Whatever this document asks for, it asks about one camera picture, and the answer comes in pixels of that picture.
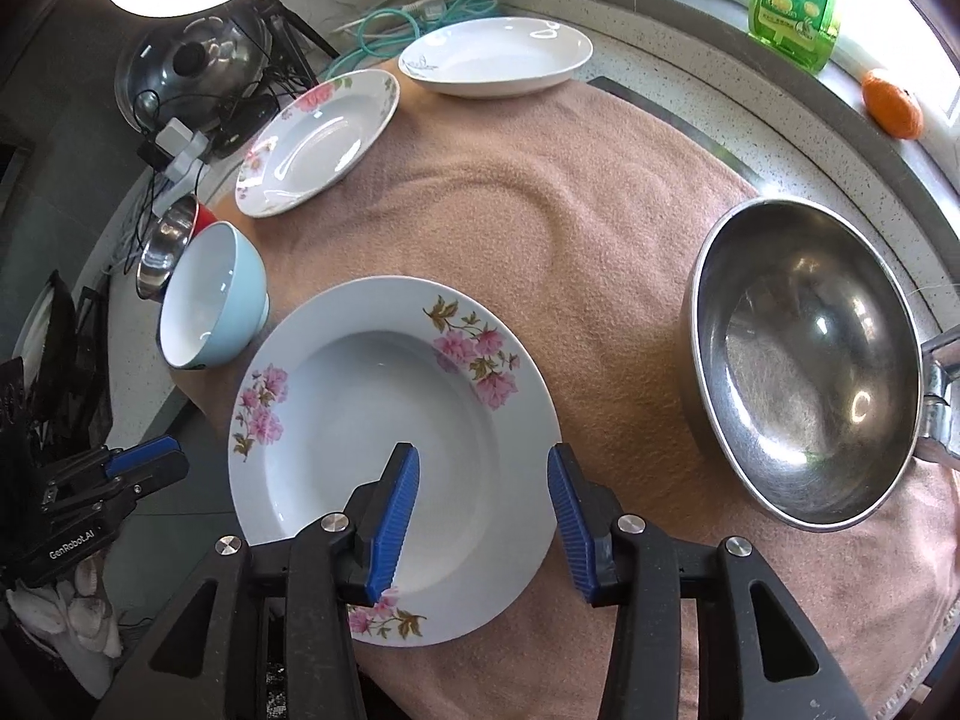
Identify black cables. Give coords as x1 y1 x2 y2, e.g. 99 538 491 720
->
112 90 218 271

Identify person's left hand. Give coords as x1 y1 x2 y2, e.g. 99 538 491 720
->
7 555 125 698

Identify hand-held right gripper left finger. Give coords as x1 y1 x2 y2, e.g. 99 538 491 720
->
90 442 421 720

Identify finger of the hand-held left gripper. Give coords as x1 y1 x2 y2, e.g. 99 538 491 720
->
103 436 185 478
112 454 191 500

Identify green dish soap bottle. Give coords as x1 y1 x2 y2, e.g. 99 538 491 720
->
748 0 842 74

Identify black tripod stand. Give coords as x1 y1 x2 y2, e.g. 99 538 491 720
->
251 0 342 91

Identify steel sink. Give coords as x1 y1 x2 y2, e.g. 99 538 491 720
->
589 75 758 173

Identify large steel bowl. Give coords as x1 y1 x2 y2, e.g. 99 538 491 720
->
686 197 925 533

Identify small floral plate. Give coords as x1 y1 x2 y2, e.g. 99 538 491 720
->
235 69 401 219

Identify small red steel bowl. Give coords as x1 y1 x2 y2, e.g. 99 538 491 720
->
135 193 220 302

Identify black rack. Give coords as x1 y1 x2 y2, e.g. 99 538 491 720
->
0 270 113 466

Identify large floral plate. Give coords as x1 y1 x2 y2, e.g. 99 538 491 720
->
227 276 563 644

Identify pink towel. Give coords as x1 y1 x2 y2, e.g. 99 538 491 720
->
180 75 960 720

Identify light blue bowl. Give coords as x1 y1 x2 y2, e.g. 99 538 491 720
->
157 221 271 370

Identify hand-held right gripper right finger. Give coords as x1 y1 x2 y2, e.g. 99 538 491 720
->
546 442 871 720

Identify white oval plate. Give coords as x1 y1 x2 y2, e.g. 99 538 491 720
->
397 16 593 99

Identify orange mandarin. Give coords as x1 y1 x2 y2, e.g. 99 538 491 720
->
861 69 925 140

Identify white power adapter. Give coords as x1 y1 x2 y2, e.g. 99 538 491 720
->
154 116 207 181

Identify teal hose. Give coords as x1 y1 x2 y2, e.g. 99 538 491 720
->
341 0 496 80

